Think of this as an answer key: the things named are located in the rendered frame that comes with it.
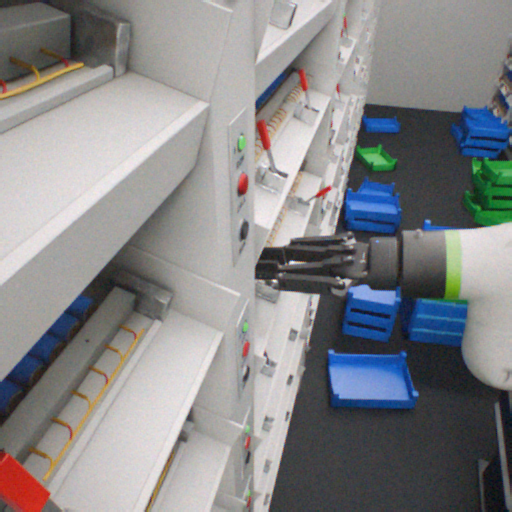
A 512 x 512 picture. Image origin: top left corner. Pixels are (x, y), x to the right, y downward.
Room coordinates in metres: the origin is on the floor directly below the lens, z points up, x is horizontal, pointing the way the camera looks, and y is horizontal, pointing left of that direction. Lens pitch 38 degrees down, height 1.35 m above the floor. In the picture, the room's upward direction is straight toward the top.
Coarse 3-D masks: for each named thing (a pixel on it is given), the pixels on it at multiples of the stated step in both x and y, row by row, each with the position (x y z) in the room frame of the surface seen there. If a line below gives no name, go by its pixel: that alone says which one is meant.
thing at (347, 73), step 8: (352, 0) 1.60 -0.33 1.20; (360, 0) 1.59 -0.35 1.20; (352, 8) 1.60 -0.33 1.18; (360, 8) 1.59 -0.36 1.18; (352, 16) 1.60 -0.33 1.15; (360, 16) 1.61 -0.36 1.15; (352, 56) 1.59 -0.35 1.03; (352, 64) 1.59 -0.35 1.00; (344, 72) 1.60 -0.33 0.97; (352, 72) 1.59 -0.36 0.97; (344, 112) 1.60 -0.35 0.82; (344, 120) 1.59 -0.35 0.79; (344, 128) 1.59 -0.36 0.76; (336, 168) 1.60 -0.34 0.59; (336, 192) 1.59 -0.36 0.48
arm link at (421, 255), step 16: (416, 240) 0.43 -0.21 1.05; (432, 240) 0.43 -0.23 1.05; (400, 256) 0.43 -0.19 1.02; (416, 256) 0.41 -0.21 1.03; (432, 256) 0.41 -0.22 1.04; (400, 272) 0.42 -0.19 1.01; (416, 272) 0.40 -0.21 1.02; (432, 272) 0.40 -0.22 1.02; (416, 288) 0.40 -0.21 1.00; (432, 288) 0.39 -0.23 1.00
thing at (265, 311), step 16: (304, 160) 0.93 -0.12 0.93; (320, 160) 0.92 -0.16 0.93; (304, 176) 0.90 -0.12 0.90; (320, 176) 0.92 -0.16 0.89; (304, 192) 0.83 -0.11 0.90; (288, 224) 0.70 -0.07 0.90; (304, 224) 0.71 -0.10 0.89; (288, 240) 0.65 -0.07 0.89; (256, 304) 0.47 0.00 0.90; (272, 304) 0.48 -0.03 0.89; (256, 320) 0.44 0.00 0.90; (272, 320) 0.44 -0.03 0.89; (256, 336) 0.41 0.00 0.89; (256, 352) 0.38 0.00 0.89; (256, 368) 0.34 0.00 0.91
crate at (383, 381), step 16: (400, 352) 1.04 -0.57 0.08; (336, 368) 1.03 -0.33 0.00; (352, 368) 1.03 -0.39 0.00; (368, 368) 1.03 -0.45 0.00; (384, 368) 1.03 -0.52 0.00; (400, 368) 1.03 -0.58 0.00; (336, 384) 0.95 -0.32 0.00; (352, 384) 0.95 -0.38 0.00; (368, 384) 0.95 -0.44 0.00; (384, 384) 0.95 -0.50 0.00; (400, 384) 0.95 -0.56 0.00; (336, 400) 0.86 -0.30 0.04; (352, 400) 0.86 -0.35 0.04; (368, 400) 0.85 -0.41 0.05; (384, 400) 0.85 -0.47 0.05; (400, 400) 0.85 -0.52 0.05; (416, 400) 0.85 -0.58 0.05
